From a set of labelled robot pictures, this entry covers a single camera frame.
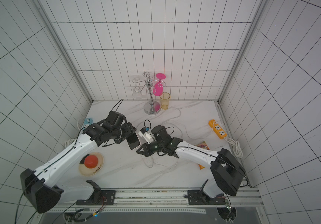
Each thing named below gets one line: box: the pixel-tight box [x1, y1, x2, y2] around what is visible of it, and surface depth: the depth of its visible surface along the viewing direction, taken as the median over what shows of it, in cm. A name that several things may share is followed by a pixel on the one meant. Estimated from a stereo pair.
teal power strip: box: [83, 117, 94, 128], surface depth 105 cm
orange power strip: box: [208, 119, 228, 140], surface depth 100 cm
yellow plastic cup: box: [159, 91, 171, 111], surface depth 109 cm
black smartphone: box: [125, 132, 141, 151], surface depth 76 cm
